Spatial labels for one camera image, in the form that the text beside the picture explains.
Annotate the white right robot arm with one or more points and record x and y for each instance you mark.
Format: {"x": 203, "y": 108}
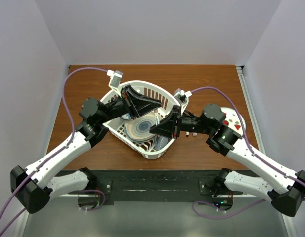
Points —
{"x": 282, "y": 187}

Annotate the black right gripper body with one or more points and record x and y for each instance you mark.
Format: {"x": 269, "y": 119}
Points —
{"x": 192, "y": 123}

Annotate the beige blue ringed plate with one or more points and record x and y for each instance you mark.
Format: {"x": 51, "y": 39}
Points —
{"x": 138, "y": 129}

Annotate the blue glass cup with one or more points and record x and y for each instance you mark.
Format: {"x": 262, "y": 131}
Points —
{"x": 161, "y": 142}

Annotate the white red pen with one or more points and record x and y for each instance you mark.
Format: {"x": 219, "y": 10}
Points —
{"x": 157, "y": 120}

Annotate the white plastic dish basket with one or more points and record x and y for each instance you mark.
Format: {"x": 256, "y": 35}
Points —
{"x": 116, "y": 126}

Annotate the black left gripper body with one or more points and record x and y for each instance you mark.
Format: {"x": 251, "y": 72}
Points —
{"x": 118, "y": 107}

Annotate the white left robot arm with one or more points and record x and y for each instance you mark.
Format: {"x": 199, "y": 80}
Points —
{"x": 32, "y": 185}

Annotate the blue patterned small bowl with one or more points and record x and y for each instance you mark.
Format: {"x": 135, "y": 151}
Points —
{"x": 125, "y": 117}

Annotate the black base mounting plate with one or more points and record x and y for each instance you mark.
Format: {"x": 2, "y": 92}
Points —
{"x": 155, "y": 185}

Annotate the watermelon pattern plate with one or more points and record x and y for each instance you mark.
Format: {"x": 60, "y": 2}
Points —
{"x": 233, "y": 121}

